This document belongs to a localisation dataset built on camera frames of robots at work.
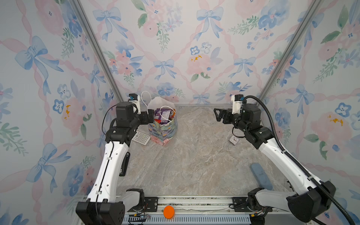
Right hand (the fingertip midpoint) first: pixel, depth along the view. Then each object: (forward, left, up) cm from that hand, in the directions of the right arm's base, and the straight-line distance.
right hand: (221, 108), depth 74 cm
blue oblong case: (-26, -25, -30) cm, 47 cm away
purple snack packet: (+5, +31, -12) cm, 34 cm away
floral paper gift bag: (-5, +32, -17) cm, 37 cm away
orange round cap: (-44, +26, -24) cm, 57 cm away
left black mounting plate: (-40, +36, -32) cm, 62 cm away
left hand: (-2, +40, +1) cm, 40 cm away
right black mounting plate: (-40, -10, -30) cm, 50 cm away
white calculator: (0, +50, -30) cm, 58 cm away
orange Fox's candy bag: (+9, +27, -15) cm, 32 cm away
